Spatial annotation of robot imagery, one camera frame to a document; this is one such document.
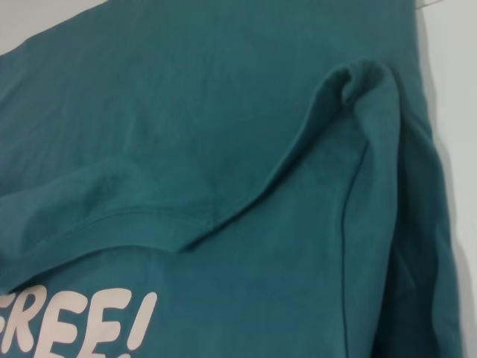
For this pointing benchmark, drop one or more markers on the teal blue t-shirt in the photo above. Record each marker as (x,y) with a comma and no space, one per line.
(223,149)

